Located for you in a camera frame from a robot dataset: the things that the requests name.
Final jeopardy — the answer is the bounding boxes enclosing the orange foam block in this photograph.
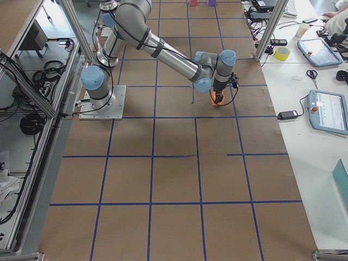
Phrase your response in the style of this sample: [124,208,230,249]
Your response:
[210,91,225,107]

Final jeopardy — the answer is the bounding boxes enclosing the purple block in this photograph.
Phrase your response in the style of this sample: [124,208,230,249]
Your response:
[207,0,216,7]

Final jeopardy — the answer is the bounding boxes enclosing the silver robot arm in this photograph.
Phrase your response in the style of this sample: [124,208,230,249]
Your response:
[80,1,238,113]

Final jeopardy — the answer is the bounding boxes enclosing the grey control box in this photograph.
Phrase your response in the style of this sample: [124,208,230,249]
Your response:
[18,20,48,58]

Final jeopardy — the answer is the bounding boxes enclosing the black round object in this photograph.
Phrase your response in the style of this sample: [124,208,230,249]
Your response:
[335,70,348,83]

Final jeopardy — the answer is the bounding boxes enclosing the coiled black cable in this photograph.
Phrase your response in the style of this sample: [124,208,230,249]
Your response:
[20,113,44,136]

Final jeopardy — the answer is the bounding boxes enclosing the teach pendant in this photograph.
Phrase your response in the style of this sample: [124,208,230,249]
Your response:
[307,90,347,135]
[297,38,343,67]

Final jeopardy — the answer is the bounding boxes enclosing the near teach pendant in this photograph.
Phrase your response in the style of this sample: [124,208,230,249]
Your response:
[307,90,347,135]

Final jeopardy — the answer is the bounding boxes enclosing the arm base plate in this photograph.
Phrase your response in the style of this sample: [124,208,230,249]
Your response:
[78,85,127,121]

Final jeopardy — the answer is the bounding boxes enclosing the white paper cup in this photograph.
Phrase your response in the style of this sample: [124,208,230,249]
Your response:
[295,23,310,39]

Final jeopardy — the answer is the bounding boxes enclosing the black power adapter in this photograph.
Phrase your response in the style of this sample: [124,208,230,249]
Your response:
[277,110,299,120]

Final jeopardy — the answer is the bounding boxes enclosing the aluminium frame post left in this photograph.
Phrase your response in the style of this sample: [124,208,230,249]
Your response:
[60,0,94,63]

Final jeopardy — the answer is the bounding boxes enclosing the aluminium frame post right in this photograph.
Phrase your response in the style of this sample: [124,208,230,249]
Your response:
[254,0,288,62]

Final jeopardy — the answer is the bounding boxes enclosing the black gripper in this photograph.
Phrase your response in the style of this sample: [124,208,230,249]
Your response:
[213,72,239,94]

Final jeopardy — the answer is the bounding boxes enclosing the aluminium frame post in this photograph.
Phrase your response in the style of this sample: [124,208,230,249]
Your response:
[60,0,94,63]
[254,0,288,62]

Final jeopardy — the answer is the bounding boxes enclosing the yellow tape roll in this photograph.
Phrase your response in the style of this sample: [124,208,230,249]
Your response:
[274,46,290,61]

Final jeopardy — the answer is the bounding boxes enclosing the black scissors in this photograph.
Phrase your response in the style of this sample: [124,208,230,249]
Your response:
[306,70,319,90]

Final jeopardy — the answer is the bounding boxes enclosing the red block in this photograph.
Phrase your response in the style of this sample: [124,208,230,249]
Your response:
[189,0,198,7]

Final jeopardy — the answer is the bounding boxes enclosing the far teach pendant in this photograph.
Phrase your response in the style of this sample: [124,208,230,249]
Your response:
[297,38,343,67]

